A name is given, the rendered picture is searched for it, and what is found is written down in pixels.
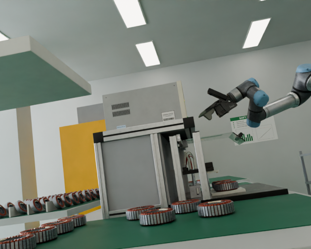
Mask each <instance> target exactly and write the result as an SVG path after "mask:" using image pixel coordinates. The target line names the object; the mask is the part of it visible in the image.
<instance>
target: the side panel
mask: <svg viewBox="0 0 311 249"><path fill-rule="evenodd" d="M94 149H95V158H96V166H97V175H98V184H99V192H100V201H101V210H102V219H108V218H116V217H123V216H126V211H127V210H128V209H130V208H136V207H143V206H155V207H156V209H160V208H169V205H168V200H167V193H166V187H165V180H164V174H163V167H162V160H161V153H160V146H159V140H158V133H155V134H150V135H144V136H138V137H132V138H126V139H120V140H114V141H108V142H102V143H101V142H99V143H94Z"/></svg>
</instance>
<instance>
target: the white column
mask: <svg viewBox="0 0 311 249"><path fill-rule="evenodd" d="M37 197H38V192H37V180H36V167H35V156H34V143H33V131H32V119H31V107H30V106H27V107H21V108H16V109H10V110H5V111H0V205H2V206H3V207H4V205H5V204H6V203H7V202H11V203H13V204H14V205H15V202H16V201H18V200H21V201H22V202H24V201H25V200H26V199H34V198H37ZM39 226H40V221H35V222H28V223H21V224H14V225H6V226H0V239H2V238H6V237H12V236H16V235H17V234H19V232H21V231H25V230H29V229H32V228H33V229H34V228H39Z"/></svg>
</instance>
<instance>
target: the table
mask: <svg viewBox="0 0 311 249"><path fill-rule="evenodd" d="M96 197H97V198H96ZM49 201H53V204H54V205H55V207H56V208H58V209H57V210H53V211H50V212H46V210H45V211H42V207H43V208H44V209H46V204H45V202H49ZM26 204H28V205H30V207H31V209H32V210H33V211H34V212H35V213H33V214H29V215H28V213H27V205H26ZM72 204H74V205H72ZM100 205H101V201H100V192H99V188H95V189H90V190H89V189H87V190H83V191H81V190H79V191H78V192H77V191H75V192H69V193H64V194H58V195H56V194H55V195H52V196H51V195H49V196H48V197H40V198H34V199H26V200H25V201H24V202H22V201H21V200H18V201H16V202H15V205H14V204H13V203H11V202H7V203H6V204H5V205H4V207H3V206H2V205H0V226H6V225H14V224H21V223H28V222H35V221H43V220H50V219H57V218H62V217H68V216H72V215H79V214H78V213H80V212H83V211H86V210H89V209H92V208H95V207H98V206H100ZM64 206H66V207H64ZM9 207H15V208H16V210H17V211H18V212H19V213H20V214H21V215H18V216H14V217H9V216H6V213H8V214H9V210H8V208H9ZM5 216H6V217H5Z"/></svg>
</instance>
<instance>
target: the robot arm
mask: <svg viewBox="0 0 311 249"><path fill-rule="evenodd" d="M207 94H209V95H211V96H214V97H216V98H218V99H219V100H217V101H216V102H214V103H213V104H212V105H210V106H209V107H208V108H206V109H205V110H204V111H203V112H201V113H200V115H199V118H200V117H202V116H204V117H205V118H207V119H208V120H209V121H210V120H211V119H212V114H213V113H214V111H215V112H216V114H217V115H218V116H219V118H220V117H222V116H223V115H225V114H226V113H229V111H230V110H231V109H233V108H235V107H236V106H237V104H236V103H238V102H239V101H240V100H242V99H244V98H245V97H247V98H249V106H248V113H247V120H246V123H247V125H248V126H249V127H253V128H256V127H259V126H260V123H261V121H262V120H264V119H267V118H269V117H271V116H273V115H276V114H278V113H280V112H282V111H285V110H287V109H289V108H296V107H298V106H300V105H302V104H303V103H304V102H306V101H307V100H308V99H309V98H310V97H311V64H301V65H299V66H298V67H297V70H296V74H295V78H294V82H293V87H292V90H291V92H289V93H287V94H286V96H284V97H282V98H280V99H277V100H275V101H272V102H270V103H268V101H269V96H268V95H267V94H266V93H265V92H264V91H262V90H261V89H259V84H258V82H257V81H256V80H255V79H254V78H249V79H248V80H246V81H244V82H243V83H242V84H240V85H239V86H237V87H236V88H234V89H233V90H231V91H230V92H229V93H227V95H225V94H222V93H220V92H218V91H215V90H213V89H211V88H209V89H208V91H207ZM229 101H230V102H229Z"/></svg>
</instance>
